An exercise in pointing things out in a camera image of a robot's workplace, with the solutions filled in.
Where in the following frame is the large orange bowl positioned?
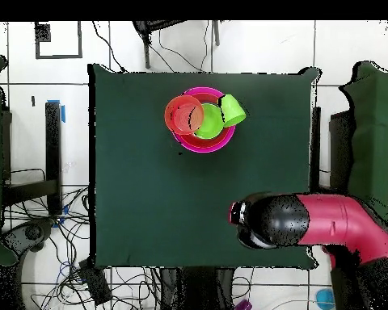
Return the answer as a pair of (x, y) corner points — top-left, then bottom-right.
(179, 92), (231, 147)

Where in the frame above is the large pink bowl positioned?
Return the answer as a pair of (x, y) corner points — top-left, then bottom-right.
(171, 86), (237, 154)

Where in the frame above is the blue tape strip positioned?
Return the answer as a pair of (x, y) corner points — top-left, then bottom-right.
(46, 98), (66, 124)

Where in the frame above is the black metal stand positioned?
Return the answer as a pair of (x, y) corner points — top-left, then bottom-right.
(1, 101), (63, 217)
(310, 106), (355, 195)

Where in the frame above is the small green bowl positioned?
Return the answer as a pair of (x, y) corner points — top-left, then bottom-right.
(193, 103), (225, 140)

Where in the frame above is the green cup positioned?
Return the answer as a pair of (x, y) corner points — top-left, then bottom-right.
(217, 94), (247, 128)

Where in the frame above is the black floor cable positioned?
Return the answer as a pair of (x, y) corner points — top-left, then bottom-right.
(157, 20), (212, 73)
(91, 20), (127, 73)

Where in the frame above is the dark green tablecloth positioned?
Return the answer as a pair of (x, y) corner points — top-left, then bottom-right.
(87, 63), (321, 270)

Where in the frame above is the tangled cable bundle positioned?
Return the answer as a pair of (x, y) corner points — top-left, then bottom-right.
(2, 186), (161, 310)

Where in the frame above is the grey wheeled base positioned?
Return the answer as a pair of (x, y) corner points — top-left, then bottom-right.
(1, 219), (54, 253)

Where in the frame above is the black power brick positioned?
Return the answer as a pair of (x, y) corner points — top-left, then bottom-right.
(78, 258), (113, 306)

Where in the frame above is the black camera tripod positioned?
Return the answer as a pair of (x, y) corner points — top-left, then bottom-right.
(131, 19), (222, 70)

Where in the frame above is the blue disc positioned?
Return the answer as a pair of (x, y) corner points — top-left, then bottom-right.
(314, 287), (335, 310)

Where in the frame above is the small orange bowl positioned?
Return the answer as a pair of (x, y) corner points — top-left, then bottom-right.
(163, 94), (205, 136)

